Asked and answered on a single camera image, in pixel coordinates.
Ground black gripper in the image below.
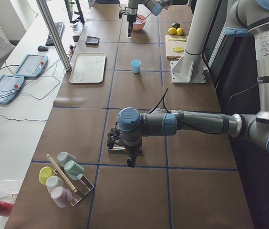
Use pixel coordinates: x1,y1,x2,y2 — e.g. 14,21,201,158
118,6,137,37
106,128,120,148

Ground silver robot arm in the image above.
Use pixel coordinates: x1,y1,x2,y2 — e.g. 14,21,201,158
119,0,173,37
106,0,269,167

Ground pink bowl of ice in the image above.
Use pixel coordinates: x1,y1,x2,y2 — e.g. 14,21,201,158
132,14,146,31

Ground light blue plastic cup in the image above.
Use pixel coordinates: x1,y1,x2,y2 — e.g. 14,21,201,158
131,60,141,73

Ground mint green cup on rack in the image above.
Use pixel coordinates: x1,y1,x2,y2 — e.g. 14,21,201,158
63,160,84,180

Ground grey cup on rack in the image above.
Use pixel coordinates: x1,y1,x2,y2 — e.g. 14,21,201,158
57,151,77,165

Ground white cup on rack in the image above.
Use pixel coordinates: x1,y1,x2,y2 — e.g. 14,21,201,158
46,176,64,194

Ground yellow cup on rack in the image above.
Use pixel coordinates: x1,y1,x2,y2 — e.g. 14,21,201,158
38,167,55,185

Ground pink cup on rack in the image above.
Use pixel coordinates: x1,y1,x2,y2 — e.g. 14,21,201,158
51,187,72,208

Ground steel muddler black tip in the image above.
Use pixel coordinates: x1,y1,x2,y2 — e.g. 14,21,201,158
107,147,126,152

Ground grey folded cloth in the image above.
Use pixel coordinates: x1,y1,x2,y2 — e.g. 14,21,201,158
85,36,100,46

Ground green avocado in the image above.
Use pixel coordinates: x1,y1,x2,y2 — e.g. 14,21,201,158
171,22,180,29

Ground bamboo cutting board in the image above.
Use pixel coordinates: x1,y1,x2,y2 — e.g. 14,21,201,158
165,35,187,58

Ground yellow lemon slices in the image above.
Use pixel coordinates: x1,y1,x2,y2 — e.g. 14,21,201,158
172,46,184,53

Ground cream bear serving tray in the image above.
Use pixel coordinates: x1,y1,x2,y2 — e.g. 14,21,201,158
69,52,106,84

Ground black keyboard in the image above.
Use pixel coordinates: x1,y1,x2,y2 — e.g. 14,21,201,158
45,21,66,47

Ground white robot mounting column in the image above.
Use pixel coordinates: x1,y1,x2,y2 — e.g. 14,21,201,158
170,0,219,83

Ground black computer mouse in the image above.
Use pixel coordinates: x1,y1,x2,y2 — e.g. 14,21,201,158
37,46,48,52

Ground upper blue teach pendant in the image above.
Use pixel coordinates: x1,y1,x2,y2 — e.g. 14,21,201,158
14,54,48,79

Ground blue teach pendant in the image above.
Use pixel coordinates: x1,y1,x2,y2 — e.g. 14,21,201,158
0,75,25,104
14,54,48,79

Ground lower blue teach pendant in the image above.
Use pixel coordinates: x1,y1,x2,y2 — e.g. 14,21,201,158
0,75,25,104

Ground white wire cup rack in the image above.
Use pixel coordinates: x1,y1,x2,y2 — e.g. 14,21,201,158
54,169,94,206

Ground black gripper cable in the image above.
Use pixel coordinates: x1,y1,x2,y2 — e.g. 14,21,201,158
148,88,226,134

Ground wooden rack handle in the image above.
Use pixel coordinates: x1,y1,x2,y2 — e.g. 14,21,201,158
46,154,78,193

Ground aluminium frame post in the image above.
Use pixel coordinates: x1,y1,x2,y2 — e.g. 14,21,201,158
36,0,72,72

